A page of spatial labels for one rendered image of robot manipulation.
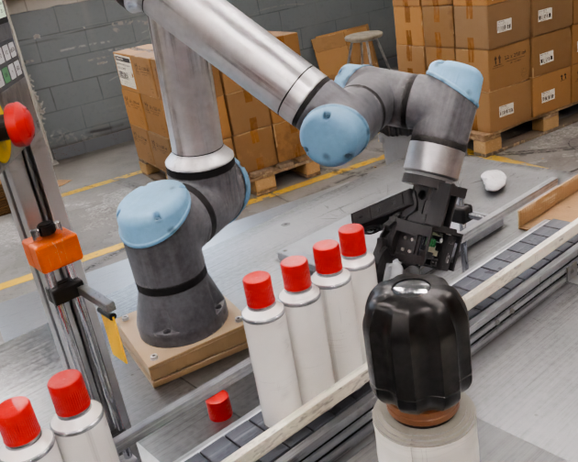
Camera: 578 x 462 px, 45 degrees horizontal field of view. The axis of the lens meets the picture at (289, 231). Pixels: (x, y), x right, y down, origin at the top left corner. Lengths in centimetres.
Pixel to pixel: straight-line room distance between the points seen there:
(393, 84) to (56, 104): 533
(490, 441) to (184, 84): 66
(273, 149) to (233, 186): 317
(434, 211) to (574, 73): 407
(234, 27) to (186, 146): 30
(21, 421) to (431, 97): 62
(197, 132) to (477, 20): 334
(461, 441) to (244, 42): 53
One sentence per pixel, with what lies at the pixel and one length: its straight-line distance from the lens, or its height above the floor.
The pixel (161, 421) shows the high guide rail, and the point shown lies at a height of 96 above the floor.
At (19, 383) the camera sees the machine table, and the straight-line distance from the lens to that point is 126.
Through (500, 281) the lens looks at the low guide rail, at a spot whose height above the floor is 91.
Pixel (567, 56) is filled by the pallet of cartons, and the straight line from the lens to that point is 487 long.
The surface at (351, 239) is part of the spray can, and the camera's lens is 88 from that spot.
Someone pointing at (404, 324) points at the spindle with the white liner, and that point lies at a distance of 52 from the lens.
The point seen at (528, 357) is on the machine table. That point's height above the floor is 83.
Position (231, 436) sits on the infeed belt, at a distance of 91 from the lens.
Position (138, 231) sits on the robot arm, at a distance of 106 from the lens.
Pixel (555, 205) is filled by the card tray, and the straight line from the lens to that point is 156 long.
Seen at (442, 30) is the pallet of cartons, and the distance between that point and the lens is 457.
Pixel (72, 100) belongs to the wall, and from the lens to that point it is 620.
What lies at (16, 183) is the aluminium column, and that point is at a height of 125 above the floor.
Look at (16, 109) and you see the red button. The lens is 63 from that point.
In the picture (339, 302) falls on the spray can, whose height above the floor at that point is 102.
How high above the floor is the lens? 144
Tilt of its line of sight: 23 degrees down
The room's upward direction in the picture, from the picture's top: 10 degrees counter-clockwise
